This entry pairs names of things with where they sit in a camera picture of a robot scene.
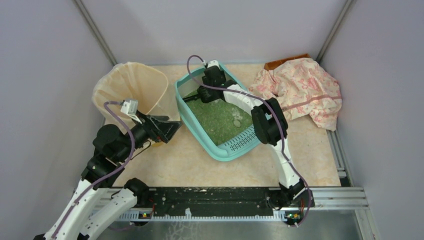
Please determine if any black litter scoop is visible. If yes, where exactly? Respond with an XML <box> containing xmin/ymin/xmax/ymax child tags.
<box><xmin>183</xmin><ymin>94</ymin><xmax>202</xmax><ymax>103</ymax></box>

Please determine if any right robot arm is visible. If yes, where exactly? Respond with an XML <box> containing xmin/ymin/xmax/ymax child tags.
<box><xmin>199</xmin><ymin>62</ymin><xmax>313</xmax><ymax>208</ymax></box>

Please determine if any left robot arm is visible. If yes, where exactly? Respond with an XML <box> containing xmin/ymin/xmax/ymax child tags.
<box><xmin>34</xmin><ymin>111</ymin><xmax>182</xmax><ymax>240</ymax></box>

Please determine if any green litter clump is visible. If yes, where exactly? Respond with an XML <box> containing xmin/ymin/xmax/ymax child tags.
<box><xmin>233</xmin><ymin>120</ymin><xmax>241</xmax><ymax>128</ymax></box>

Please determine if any brown wooden box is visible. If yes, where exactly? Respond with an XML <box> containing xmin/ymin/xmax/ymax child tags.
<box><xmin>263</xmin><ymin>53</ymin><xmax>311</xmax><ymax>71</ymax></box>

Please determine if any teal litter box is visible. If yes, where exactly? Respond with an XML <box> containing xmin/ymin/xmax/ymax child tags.
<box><xmin>174</xmin><ymin>67</ymin><xmax>260</xmax><ymax>162</ymax></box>

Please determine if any bin with beige bag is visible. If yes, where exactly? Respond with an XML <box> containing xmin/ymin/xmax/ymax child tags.
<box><xmin>91</xmin><ymin>62</ymin><xmax>181</xmax><ymax>134</ymax></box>

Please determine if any pink patterned cloth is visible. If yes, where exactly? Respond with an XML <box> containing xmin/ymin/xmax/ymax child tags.
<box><xmin>248</xmin><ymin>57</ymin><xmax>342</xmax><ymax>132</ymax></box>

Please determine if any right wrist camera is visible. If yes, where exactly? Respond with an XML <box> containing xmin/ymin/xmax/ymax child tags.
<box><xmin>204</xmin><ymin>60</ymin><xmax>221</xmax><ymax>69</ymax></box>

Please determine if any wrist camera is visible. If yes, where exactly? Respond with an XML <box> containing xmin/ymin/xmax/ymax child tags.
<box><xmin>204</xmin><ymin>60</ymin><xmax>221</xmax><ymax>69</ymax></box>
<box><xmin>120</xmin><ymin>98</ymin><xmax>143</xmax><ymax>124</ymax></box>

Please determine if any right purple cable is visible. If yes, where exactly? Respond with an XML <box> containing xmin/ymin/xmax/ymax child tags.
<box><xmin>186</xmin><ymin>54</ymin><xmax>314</xmax><ymax>228</ymax></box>

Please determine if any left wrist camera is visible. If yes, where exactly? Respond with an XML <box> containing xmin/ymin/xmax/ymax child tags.
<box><xmin>120</xmin><ymin>98</ymin><xmax>143</xmax><ymax>124</ymax></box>

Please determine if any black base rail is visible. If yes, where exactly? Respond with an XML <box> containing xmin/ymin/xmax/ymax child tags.
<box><xmin>117</xmin><ymin>187</ymin><xmax>369</xmax><ymax>223</ymax></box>

